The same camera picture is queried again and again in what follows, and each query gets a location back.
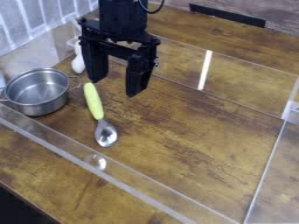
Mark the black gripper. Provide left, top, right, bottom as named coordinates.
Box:
left=79, top=0, right=161, bottom=97

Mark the green handled metal spoon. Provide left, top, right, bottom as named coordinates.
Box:
left=83, top=82, right=117, bottom=148

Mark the white toy mushroom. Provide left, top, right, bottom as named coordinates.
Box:
left=71, top=42, right=85, bottom=74

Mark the clear acrylic stand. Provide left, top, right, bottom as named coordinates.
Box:
left=65, top=19, right=81, bottom=47

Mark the small steel pot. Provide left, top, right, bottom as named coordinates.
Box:
left=0, top=68, right=81, bottom=116

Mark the black strip on table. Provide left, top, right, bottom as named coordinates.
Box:
left=189, top=3, right=267, bottom=28

